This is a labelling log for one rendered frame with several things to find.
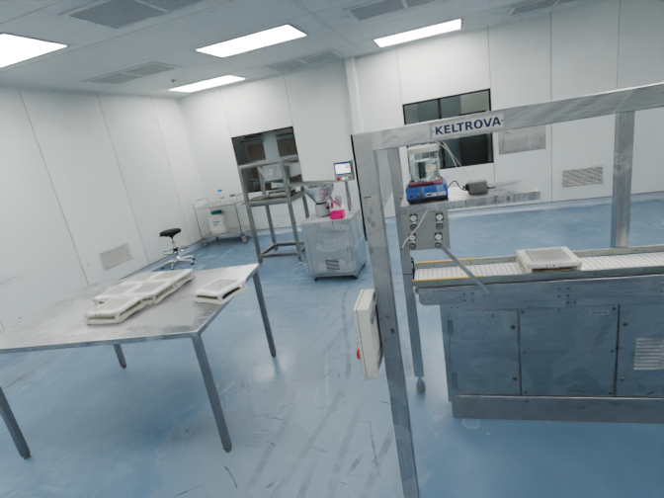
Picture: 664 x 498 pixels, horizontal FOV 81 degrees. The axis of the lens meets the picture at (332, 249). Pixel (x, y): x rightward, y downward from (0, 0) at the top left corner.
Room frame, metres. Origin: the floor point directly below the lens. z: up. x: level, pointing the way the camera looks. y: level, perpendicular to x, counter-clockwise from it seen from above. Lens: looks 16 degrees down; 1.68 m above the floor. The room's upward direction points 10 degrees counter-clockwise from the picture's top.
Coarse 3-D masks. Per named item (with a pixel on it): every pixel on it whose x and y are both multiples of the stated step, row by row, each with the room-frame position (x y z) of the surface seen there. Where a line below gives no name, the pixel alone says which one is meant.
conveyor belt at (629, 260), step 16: (608, 256) 1.86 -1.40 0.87; (624, 256) 1.83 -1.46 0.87; (640, 256) 1.80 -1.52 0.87; (656, 256) 1.77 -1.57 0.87; (416, 272) 2.10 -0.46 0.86; (432, 272) 2.05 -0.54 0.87; (448, 272) 2.01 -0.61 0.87; (480, 272) 1.94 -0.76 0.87; (496, 272) 1.90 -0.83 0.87; (512, 272) 1.87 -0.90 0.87
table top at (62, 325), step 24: (96, 288) 3.07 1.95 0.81; (192, 288) 2.65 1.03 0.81; (48, 312) 2.64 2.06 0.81; (72, 312) 2.55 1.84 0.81; (144, 312) 2.32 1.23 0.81; (168, 312) 2.25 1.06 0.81; (192, 312) 2.18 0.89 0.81; (216, 312) 2.15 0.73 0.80; (0, 336) 2.33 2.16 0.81; (24, 336) 2.26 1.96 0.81; (48, 336) 2.19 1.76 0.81; (72, 336) 2.13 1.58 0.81; (96, 336) 2.07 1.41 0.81; (120, 336) 2.01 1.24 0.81; (144, 336) 1.96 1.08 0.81; (168, 336) 1.94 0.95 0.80; (192, 336) 1.91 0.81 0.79
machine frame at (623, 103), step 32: (608, 96) 1.06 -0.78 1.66; (640, 96) 1.04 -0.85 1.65; (384, 128) 1.80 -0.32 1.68; (416, 128) 1.20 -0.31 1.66; (512, 128) 1.13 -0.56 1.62; (384, 224) 1.27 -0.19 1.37; (384, 256) 1.24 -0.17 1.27; (384, 288) 1.24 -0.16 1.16; (384, 320) 1.24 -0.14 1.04; (416, 320) 2.17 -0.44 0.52; (384, 352) 1.25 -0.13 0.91; (416, 352) 2.17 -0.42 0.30; (416, 384) 2.20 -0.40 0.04; (416, 480) 1.24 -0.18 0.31
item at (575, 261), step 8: (520, 256) 1.89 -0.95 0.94; (528, 256) 1.87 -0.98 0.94; (576, 256) 1.76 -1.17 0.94; (528, 264) 1.77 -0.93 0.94; (536, 264) 1.75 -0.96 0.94; (544, 264) 1.74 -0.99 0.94; (552, 264) 1.72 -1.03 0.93; (560, 264) 1.72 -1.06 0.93; (568, 264) 1.71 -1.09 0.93; (576, 264) 1.70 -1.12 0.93
